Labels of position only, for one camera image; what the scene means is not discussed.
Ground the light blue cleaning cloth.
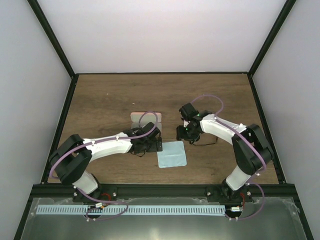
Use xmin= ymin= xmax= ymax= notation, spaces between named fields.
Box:
xmin=157 ymin=141 xmax=187 ymax=169

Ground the pink glasses case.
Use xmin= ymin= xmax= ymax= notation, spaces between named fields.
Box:
xmin=130 ymin=112 xmax=162 ymax=131

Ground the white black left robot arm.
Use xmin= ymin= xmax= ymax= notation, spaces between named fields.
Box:
xmin=49 ymin=122 xmax=162 ymax=202

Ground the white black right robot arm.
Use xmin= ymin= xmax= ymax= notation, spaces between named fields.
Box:
xmin=176 ymin=110 xmax=275 ymax=202

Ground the metal front tray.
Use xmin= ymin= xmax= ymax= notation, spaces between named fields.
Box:
xmin=21 ymin=197 xmax=307 ymax=240

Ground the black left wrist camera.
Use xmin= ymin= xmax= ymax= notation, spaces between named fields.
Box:
xmin=142 ymin=122 xmax=161 ymax=139

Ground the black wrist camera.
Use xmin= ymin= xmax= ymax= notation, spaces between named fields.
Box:
xmin=142 ymin=122 xmax=161 ymax=139
xmin=179 ymin=102 xmax=199 ymax=121

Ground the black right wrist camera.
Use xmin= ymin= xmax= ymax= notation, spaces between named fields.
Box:
xmin=179 ymin=102 xmax=199 ymax=121

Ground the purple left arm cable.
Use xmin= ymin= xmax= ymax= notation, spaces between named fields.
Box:
xmin=49 ymin=111 xmax=159 ymax=179

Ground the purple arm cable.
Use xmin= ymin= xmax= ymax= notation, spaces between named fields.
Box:
xmin=191 ymin=93 xmax=266 ymax=221
xmin=49 ymin=111 xmax=159 ymax=179

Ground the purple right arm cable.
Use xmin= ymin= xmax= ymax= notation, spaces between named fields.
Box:
xmin=191 ymin=93 xmax=266 ymax=221

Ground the light blue slotted cable duct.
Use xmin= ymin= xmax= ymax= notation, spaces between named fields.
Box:
xmin=35 ymin=204 xmax=226 ymax=216

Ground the black front mounting rail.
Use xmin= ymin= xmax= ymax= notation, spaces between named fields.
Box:
xmin=32 ymin=183 xmax=296 ymax=203

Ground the black right rear frame post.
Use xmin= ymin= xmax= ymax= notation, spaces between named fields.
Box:
xmin=248 ymin=0 xmax=296 ymax=78

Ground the black frame post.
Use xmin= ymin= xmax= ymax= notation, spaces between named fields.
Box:
xmin=27 ymin=0 xmax=76 ymax=79
xmin=248 ymin=0 xmax=296 ymax=78

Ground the black left rear frame post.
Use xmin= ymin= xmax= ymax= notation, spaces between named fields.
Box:
xmin=27 ymin=0 xmax=76 ymax=79

